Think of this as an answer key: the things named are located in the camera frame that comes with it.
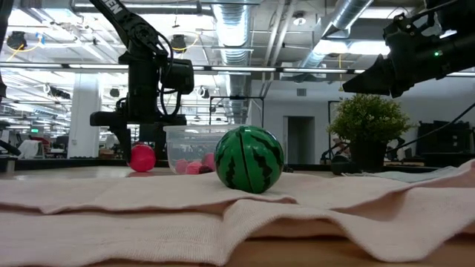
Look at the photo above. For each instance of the black ceiling camera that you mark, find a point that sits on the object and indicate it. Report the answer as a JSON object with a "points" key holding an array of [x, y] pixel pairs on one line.
{"points": [[16, 40], [179, 42]]}

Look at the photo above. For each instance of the silver corrugated ventilation duct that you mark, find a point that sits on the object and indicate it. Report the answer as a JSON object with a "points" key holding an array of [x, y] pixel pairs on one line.
{"points": [[232, 29]]}

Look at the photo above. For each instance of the black computer monitor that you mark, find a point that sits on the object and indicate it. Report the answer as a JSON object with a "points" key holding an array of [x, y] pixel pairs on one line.
{"points": [[144, 133]]}

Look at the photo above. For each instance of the black hanging ceiling lamp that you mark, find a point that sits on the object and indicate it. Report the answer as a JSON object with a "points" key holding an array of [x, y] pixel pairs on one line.
{"points": [[205, 92], [114, 92]]}

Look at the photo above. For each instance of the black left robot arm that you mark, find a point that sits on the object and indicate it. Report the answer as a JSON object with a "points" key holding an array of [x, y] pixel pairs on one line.
{"points": [[139, 37]]}

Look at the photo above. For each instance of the grey blue microfiber cloth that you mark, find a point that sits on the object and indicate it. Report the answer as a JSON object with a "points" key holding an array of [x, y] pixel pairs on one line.
{"points": [[408, 175]]}

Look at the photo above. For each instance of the pink red toy ball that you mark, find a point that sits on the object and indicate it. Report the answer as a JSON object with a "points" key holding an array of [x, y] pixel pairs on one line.
{"points": [[143, 158]]}

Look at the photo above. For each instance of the clear plastic tupperware container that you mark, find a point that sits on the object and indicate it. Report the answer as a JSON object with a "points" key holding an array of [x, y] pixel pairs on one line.
{"points": [[189, 142]]}

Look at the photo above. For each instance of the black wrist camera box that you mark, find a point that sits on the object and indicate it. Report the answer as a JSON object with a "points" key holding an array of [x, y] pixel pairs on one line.
{"points": [[408, 27], [179, 76]]}

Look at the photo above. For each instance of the grey wall vent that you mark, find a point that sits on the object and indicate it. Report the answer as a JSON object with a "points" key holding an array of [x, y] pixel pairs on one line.
{"points": [[301, 92]]}

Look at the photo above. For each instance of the small dark round object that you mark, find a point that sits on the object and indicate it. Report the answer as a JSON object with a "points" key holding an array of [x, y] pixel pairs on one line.
{"points": [[339, 170]]}

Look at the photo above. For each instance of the pale pink knit cloth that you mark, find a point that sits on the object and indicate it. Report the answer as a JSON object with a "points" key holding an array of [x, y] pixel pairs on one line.
{"points": [[148, 222]]}

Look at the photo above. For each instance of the black background robot arm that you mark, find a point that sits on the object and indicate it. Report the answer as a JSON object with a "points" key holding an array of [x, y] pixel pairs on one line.
{"points": [[399, 142]]}

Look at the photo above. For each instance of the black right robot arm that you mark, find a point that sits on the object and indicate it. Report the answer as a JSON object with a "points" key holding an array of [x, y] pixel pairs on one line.
{"points": [[460, 48]]}

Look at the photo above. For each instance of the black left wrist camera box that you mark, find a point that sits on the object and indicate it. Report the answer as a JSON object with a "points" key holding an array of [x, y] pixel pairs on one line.
{"points": [[179, 76]]}

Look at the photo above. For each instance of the green striped watermelon toy ball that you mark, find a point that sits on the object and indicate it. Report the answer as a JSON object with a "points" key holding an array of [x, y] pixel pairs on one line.
{"points": [[248, 159]]}

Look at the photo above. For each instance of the grey metal post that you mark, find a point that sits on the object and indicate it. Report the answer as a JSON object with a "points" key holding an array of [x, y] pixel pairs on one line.
{"points": [[10, 165]]}

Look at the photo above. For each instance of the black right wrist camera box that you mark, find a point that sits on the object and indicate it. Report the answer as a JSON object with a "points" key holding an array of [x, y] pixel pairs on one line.
{"points": [[408, 27]]}

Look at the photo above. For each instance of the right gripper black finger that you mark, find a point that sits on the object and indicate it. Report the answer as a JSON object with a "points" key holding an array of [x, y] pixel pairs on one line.
{"points": [[375, 79]]}

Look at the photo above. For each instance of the round ceiling sensor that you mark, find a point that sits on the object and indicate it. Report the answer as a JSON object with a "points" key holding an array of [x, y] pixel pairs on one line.
{"points": [[299, 20]]}

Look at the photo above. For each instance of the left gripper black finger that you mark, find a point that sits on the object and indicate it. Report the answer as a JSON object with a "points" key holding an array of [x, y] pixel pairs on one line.
{"points": [[160, 144], [124, 142]]}

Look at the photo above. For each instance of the white square pillar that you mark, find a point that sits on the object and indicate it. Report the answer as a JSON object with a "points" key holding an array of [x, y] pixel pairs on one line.
{"points": [[84, 122]]}

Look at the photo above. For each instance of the small pink toy fruit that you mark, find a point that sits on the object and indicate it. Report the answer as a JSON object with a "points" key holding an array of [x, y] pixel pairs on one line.
{"points": [[181, 166]]}

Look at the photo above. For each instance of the silver slanted ventilation duct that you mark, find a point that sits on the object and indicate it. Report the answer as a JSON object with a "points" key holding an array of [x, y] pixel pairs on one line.
{"points": [[347, 15]]}

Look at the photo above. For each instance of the long overhead light bar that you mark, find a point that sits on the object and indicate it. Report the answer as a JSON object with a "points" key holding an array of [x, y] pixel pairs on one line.
{"points": [[241, 69]]}

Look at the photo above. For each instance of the dark grey doorway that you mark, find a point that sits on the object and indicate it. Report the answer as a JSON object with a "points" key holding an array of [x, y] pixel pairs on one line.
{"points": [[300, 139]]}

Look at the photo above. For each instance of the green potted plant black pot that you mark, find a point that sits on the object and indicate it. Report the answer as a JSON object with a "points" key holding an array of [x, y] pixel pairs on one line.
{"points": [[367, 118]]}

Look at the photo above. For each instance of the pink lumpy toy fruit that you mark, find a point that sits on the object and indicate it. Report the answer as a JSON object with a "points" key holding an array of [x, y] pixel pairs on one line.
{"points": [[209, 160]]}

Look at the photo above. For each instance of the black equipment cabinets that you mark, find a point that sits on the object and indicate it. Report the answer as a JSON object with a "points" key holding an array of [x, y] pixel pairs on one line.
{"points": [[445, 141]]}

